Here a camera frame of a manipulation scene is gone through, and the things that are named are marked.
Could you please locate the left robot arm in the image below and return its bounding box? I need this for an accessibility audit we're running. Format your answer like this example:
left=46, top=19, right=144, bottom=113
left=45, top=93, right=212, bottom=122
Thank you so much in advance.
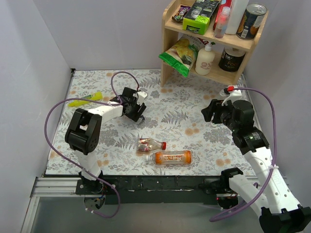
left=65, top=87, right=148, bottom=194

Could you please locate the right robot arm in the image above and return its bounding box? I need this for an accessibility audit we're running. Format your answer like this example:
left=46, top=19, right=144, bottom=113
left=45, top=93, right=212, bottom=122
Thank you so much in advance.
left=201, top=99, right=311, bottom=233

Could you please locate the red-cap clear bottle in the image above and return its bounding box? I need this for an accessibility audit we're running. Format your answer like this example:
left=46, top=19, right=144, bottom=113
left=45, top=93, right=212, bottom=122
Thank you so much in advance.
left=138, top=138, right=167, bottom=152

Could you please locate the white pump lotion bottle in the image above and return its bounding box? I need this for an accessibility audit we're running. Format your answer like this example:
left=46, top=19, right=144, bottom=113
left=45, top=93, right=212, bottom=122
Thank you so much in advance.
left=195, top=42, right=215, bottom=75

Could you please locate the orange drink bottle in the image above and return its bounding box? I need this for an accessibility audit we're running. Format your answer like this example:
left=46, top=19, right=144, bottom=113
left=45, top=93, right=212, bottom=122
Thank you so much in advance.
left=145, top=150, right=192, bottom=165

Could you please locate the pink spray bottle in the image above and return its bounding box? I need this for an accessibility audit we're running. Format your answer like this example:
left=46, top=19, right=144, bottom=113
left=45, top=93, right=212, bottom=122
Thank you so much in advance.
left=214, top=6, right=231, bottom=38

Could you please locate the white tall bottle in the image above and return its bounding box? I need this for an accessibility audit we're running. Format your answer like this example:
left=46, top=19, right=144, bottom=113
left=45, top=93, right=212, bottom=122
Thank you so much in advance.
left=225, top=0, right=249, bottom=34

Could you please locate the yellow green tube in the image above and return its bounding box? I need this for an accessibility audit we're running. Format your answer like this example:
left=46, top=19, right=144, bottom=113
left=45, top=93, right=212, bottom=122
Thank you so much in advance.
left=68, top=92, right=103, bottom=107

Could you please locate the floral table mat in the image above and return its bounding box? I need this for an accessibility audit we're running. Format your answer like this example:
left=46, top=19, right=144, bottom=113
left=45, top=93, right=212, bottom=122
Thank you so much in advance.
left=45, top=68, right=259, bottom=176

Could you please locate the wooden shelf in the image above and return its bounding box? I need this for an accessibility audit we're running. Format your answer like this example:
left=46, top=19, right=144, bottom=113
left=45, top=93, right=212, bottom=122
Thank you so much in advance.
left=160, top=0, right=269, bottom=96

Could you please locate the black canister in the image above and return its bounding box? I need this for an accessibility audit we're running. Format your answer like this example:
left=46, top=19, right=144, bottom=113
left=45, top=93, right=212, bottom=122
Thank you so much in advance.
left=218, top=47, right=246, bottom=72

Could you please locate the green chips bag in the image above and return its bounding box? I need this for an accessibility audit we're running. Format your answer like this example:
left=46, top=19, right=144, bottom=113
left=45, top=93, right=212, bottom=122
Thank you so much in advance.
left=159, top=40, right=199, bottom=77

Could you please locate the cassava chips bag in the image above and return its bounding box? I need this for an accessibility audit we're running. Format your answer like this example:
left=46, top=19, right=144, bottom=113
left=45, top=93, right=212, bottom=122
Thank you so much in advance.
left=179, top=34, right=209, bottom=50

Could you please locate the green black box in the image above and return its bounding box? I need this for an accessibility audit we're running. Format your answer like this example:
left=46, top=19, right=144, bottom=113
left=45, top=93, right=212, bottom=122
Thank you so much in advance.
left=182, top=0, right=220, bottom=35

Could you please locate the dark snack packet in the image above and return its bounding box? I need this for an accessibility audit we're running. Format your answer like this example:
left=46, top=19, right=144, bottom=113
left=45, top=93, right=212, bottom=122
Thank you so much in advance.
left=172, top=5, right=191, bottom=23

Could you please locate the tin food can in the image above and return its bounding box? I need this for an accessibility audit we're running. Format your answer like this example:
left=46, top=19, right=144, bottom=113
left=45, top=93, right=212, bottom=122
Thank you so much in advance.
left=236, top=3, right=267, bottom=40

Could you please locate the red white carton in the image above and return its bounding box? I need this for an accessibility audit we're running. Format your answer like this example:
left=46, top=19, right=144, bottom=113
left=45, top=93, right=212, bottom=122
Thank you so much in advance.
left=213, top=0, right=233, bottom=30

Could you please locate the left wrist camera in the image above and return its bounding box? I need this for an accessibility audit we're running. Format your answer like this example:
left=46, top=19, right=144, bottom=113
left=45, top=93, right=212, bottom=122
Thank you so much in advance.
left=137, top=91, right=148, bottom=105

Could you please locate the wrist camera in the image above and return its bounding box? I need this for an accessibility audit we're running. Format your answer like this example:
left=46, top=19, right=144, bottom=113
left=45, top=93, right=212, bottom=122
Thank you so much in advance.
left=219, top=85, right=243, bottom=106
left=137, top=91, right=148, bottom=105

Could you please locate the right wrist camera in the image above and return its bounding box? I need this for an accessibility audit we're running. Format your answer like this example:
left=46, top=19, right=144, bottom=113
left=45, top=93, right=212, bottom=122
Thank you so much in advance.
left=219, top=85, right=243, bottom=106

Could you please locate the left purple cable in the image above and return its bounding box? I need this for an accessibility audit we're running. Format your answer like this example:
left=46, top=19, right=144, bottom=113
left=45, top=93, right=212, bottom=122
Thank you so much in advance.
left=43, top=71, right=140, bottom=218

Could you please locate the purple cable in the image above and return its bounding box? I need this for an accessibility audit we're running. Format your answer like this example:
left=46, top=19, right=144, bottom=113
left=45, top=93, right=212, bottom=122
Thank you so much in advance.
left=209, top=87, right=278, bottom=222
left=43, top=71, right=140, bottom=218

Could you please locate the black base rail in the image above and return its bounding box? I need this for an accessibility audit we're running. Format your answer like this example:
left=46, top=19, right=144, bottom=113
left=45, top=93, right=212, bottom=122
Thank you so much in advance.
left=75, top=175, right=239, bottom=209

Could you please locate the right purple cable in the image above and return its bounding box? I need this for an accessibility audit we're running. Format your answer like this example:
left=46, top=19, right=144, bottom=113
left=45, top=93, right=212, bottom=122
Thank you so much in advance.
left=209, top=87, right=278, bottom=222

